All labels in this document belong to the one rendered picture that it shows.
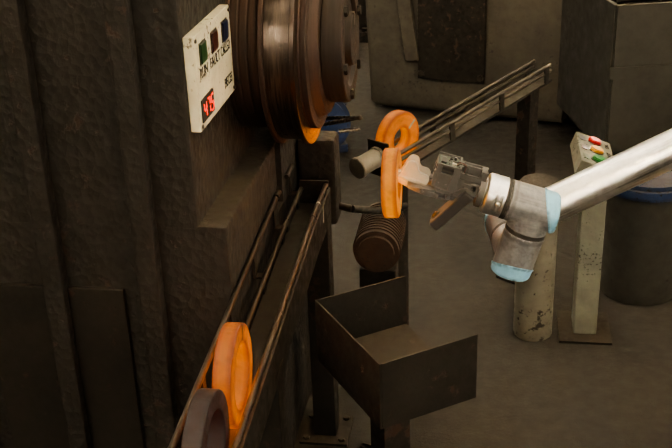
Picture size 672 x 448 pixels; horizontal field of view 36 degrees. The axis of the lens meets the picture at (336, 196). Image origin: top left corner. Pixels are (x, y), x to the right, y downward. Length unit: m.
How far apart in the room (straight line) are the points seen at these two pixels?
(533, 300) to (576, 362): 0.22
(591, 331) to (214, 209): 1.59
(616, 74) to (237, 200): 2.52
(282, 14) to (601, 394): 1.52
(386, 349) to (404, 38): 3.18
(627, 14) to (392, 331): 2.44
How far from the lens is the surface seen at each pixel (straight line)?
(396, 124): 2.82
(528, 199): 2.21
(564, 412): 2.96
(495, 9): 4.94
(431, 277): 3.60
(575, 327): 3.29
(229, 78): 2.10
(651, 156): 2.40
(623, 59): 4.32
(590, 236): 3.14
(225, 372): 1.74
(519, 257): 2.26
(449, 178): 2.20
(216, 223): 1.98
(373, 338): 2.09
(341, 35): 2.15
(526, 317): 3.21
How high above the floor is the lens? 1.70
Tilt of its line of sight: 24 degrees down
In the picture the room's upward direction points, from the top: 2 degrees counter-clockwise
